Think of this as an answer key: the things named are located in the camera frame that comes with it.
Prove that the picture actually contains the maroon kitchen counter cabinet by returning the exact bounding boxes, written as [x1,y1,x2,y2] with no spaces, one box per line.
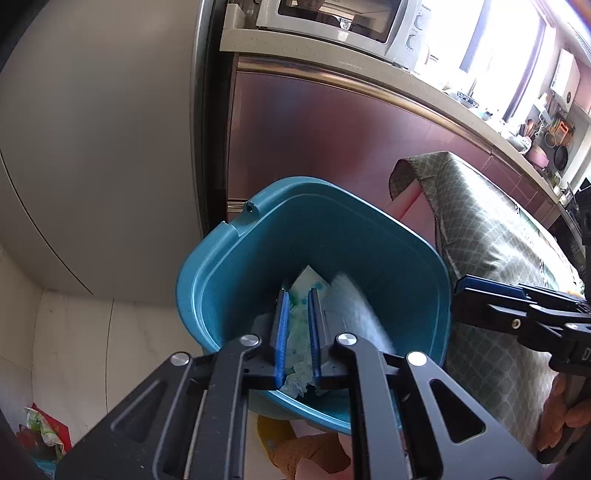
[221,28,562,226]

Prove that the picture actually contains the black frying pan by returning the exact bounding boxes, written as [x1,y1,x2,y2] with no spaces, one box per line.
[553,145,569,172]

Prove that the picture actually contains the white microwave oven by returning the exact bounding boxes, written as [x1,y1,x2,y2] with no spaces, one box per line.
[254,0,435,71]

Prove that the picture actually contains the small patterned bowl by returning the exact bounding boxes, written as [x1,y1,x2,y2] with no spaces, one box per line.
[457,91,479,109]

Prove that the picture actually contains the white wall water heater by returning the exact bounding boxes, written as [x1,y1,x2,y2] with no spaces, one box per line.
[550,49,580,113]

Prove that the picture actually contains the person's right hand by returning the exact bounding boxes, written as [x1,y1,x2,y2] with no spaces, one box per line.
[535,373,591,451]

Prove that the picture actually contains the patterned green beige tablecloth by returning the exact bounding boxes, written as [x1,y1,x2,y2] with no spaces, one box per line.
[387,150,588,453]

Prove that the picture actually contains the grey refrigerator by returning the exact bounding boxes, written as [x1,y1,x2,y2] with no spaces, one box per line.
[1,1,225,305]

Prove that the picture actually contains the teal plastic trash bin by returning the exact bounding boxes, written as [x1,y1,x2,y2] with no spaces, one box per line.
[176,177,451,433]

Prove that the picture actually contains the pink pot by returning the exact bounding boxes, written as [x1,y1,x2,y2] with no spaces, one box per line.
[525,145,549,169]

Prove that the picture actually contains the colourful package on floor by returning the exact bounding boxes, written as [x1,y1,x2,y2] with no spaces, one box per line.
[15,403,72,463]

